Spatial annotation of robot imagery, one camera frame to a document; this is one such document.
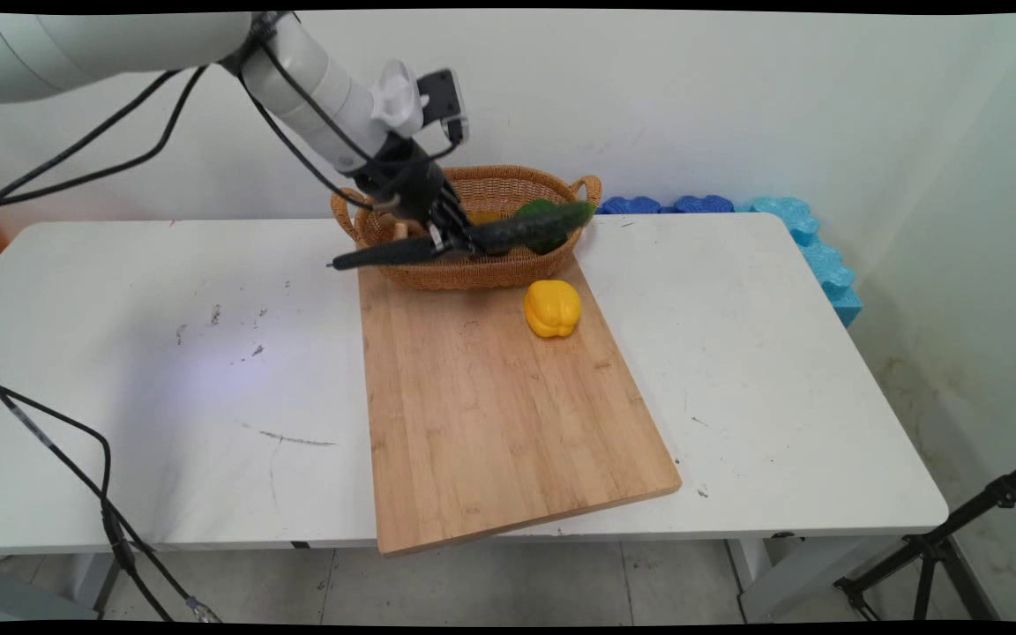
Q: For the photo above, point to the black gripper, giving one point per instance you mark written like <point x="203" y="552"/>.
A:
<point x="407" y="181"/>

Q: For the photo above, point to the dark green cucumber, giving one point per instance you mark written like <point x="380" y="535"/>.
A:
<point x="517" y="229"/>

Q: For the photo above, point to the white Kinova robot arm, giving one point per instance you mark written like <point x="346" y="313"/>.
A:
<point x="120" y="44"/>

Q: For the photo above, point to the woven wicker basket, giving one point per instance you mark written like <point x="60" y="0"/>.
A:
<point x="473" y="273"/>

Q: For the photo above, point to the green bell pepper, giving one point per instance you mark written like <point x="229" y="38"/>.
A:
<point x="539" y="216"/>

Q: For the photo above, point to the yellow bell pepper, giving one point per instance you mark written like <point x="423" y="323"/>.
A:
<point x="552" y="309"/>

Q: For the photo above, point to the bamboo cutting board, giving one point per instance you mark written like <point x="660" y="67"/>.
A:
<point x="490" y="414"/>

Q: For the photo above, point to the light blue foam mat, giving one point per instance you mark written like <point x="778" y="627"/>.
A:
<point x="812" y="247"/>

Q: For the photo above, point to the white table leg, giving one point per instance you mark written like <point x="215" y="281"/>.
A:
<point x="790" y="573"/>

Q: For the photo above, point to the black tripod stand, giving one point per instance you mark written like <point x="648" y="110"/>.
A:
<point x="936" y="547"/>

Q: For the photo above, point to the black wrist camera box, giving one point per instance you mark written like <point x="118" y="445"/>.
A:
<point x="440" y="99"/>

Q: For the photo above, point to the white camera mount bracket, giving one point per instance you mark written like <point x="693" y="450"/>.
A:
<point x="398" y="95"/>

